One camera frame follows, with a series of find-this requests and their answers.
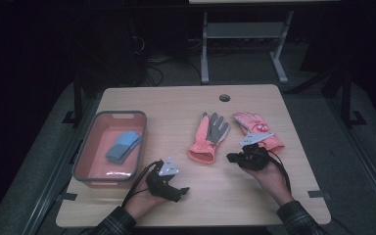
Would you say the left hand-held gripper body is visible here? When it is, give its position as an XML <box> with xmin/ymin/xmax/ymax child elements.
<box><xmin>145</xmin><ymin>157</ymin><xmax>180</xmax><ymax>196</ymax></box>

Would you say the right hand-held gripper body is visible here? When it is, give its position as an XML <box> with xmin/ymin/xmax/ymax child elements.
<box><xmin>239</xmin><ymin>130</ymin><xmax>275</xmax><ymax>171</ymax></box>

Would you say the pink glove with red print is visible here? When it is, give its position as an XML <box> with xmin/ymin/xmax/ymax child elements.
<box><xmin>231</xmin><ymin>111</ymin><xmax>286</xmax><ymax>155</ymax></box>

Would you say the pink basket with grey rim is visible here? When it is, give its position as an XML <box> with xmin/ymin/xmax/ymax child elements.
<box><xmin>72</xmin><ymin>110</ymin><xmax>148</xmax><ymax>189</ymax></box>

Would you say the person's left hand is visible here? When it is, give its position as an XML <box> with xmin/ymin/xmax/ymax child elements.
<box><xmin>122</xmin><ymin>179</ymin><xmax>168</xmax><ymax>220</ymax></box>

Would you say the person's right hand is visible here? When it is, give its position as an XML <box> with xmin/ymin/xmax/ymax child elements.
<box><xmin>244</xmin><ymin>161</ymin><xmax>296</xmax><ymax>208</ymax></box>

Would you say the pink glove with grey palm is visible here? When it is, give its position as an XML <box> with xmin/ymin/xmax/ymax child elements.
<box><xmin>187</xmin><ymin>112</ymin><xmax>230</xmax><ymax>165</ymax></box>

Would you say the black tape strip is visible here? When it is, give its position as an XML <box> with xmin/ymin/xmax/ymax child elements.
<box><xmin>56</xmin><ymin>192</ymin><xmax>78</xmax><ymax>202</ymax></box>
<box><xmin>307</xmin><ymin>190</ymin><xmax>333</xmax><ymax>201</ymax></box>

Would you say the right hand-held gripper black cable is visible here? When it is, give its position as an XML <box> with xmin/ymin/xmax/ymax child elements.
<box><xmin>266</xmin><ymin>149</ymin><xmax>293</xmax><ymax>194</ymax></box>

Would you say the hand-held gripper black cable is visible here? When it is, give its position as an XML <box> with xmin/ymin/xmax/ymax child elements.
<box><xmin>266</xmin><ymin>149</ymin><xmax>293</xmax><ymax>194</ymax></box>
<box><xmin>121</xmin><ymin>160</ymin><xmax>164</xmax><ymax>208</ymax></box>

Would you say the left hand-held gripper black cable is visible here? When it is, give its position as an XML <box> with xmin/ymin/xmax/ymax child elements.
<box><xmin>121</xmin><ymin>160</ymin><xmax>164</xmax><ymax>208</ymax></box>

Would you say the bundle of floor cables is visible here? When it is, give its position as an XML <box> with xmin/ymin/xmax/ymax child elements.
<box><xmin>130</xmin><ymin>34</ymin><xmax>204</xmax><ymax>88</ymax></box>

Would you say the metal frame rail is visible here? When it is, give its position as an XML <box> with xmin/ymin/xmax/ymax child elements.
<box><xmin>21</xmin><ymin>97</ymin><xmax>97</xmax><ymax>235</ymax></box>
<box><xmin>326</xmin><ymin>96</ymin><xmax>376</xmax><ymax>226</ymax></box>

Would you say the black stand post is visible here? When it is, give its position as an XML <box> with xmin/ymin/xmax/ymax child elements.
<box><xmin>340</xmin><ymin>69</ymin><xmax>367</xmax><ymax>128</ymax></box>
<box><xmin>62</xmin><ymin>71</ymin><xmax>84</xmax><ymax>127</ymax></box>

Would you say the grey metal stand frame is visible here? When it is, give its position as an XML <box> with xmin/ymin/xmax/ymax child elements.
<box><xmin>200</xmin><ymin>10</ymin><xmax>295</xmax><ymax>85</ymax></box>

